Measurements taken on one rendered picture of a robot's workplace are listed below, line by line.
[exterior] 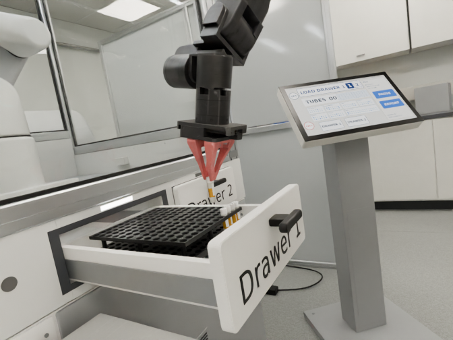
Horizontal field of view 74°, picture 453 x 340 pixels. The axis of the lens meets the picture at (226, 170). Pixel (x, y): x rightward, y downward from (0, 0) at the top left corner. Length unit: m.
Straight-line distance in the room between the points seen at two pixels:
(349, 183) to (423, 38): 2.48
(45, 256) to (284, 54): 1.86
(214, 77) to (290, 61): 1.67
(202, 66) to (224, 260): 0.29
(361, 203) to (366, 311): 0.51
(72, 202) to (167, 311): 0.36
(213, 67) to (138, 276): 0.33
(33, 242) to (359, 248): 1.27
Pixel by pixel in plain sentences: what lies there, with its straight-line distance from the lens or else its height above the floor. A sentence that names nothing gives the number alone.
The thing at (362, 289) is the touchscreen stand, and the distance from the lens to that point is 1.59.
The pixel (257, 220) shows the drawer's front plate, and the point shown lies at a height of 0.92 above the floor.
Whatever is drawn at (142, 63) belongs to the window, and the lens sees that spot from 0.80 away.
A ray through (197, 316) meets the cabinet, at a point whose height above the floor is 0.56.
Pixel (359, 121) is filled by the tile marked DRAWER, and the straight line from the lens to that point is 1.32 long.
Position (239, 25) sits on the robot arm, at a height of 1.20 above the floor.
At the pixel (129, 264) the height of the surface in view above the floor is 0.88.
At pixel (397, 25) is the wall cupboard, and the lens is 3.70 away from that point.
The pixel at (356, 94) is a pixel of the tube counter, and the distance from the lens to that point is 1.43.
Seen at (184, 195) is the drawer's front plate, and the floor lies 0.90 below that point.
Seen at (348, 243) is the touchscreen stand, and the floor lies 0.47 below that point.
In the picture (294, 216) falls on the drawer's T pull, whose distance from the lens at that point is 0.45.
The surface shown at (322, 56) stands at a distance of 2.07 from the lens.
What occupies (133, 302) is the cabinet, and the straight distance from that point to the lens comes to 0.72.
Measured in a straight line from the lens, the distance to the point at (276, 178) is 2.20.
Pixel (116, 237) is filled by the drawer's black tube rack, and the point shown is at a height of 0.90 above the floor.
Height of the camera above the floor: 1.05
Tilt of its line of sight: 7 degrees down
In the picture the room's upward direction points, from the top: 9 degrees counter-clockwise
